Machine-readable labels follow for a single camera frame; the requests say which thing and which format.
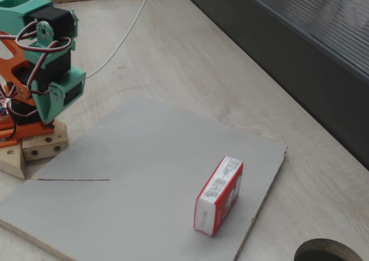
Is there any red and white box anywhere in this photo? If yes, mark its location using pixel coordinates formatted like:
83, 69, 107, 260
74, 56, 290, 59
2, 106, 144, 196
193, 156, 244, 238

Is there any wooden block with screws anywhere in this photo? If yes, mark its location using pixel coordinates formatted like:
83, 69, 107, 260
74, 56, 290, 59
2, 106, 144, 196
21, 118, 69, 161

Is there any wooden wedge block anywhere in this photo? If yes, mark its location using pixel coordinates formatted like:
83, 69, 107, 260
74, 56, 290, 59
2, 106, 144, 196
0, 141, 26, 180

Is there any grey cardboard sheet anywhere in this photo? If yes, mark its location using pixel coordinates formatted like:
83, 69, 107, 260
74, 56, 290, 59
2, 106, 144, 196
0, 95, 288, 261

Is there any red white black servo wire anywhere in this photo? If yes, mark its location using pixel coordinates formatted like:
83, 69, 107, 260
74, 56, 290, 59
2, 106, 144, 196
0, 20, 72, 118

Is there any thin white cable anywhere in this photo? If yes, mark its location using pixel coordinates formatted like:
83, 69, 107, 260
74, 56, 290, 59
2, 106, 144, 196
85, 0, 155, 80

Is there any dark grey window frame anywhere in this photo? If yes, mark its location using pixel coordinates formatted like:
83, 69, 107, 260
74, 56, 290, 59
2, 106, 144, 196
175, 0, 369, 171

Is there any round desk cable grommet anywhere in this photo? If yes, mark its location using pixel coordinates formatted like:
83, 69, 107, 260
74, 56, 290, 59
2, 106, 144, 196
293, 238, 364, 261

